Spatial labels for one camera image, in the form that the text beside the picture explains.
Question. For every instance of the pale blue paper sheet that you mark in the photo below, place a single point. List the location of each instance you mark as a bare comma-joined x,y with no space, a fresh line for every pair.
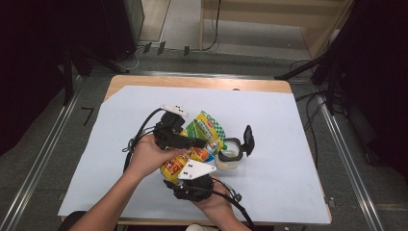
272,192

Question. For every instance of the yellow green refill pouch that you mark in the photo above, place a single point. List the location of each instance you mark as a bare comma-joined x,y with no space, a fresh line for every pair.
205,128

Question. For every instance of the white cup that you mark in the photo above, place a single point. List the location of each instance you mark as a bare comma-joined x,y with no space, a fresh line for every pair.
197,228

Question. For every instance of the glass jar with black lid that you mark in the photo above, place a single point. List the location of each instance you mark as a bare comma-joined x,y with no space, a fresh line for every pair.
227,165

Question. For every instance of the person's left hand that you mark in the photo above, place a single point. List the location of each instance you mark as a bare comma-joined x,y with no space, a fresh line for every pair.
147,157

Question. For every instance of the dark curtain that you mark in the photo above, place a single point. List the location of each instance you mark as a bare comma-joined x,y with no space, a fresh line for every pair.
378,80
25,64

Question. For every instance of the wooden table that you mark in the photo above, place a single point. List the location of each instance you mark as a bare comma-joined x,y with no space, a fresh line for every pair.
192,82

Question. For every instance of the black stand leg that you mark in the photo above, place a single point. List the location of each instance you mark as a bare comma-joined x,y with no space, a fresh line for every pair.
298,69

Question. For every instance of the metal floor rail crosswise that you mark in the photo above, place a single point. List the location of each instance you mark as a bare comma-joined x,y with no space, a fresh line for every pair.
160,73

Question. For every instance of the person's right hand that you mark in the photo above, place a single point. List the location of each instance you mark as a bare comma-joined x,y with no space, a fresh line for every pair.
221,202

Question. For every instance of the light wooden furniture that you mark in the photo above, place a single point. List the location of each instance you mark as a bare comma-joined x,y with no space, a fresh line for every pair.
253,14

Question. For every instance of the long metal floor rail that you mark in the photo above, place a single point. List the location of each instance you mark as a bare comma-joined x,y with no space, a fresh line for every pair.
349,166
38,166

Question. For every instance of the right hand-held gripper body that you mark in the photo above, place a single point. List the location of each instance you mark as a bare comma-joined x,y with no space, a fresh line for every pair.
192,189

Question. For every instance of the black cabinet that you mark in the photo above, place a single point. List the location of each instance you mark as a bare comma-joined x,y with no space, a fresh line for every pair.
118,29

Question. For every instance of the small black floor bracket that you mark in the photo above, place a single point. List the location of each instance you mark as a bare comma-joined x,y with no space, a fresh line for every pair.
147,47
161,47
186,50

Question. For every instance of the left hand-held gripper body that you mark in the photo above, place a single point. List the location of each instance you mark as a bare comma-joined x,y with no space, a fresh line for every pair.
170,134

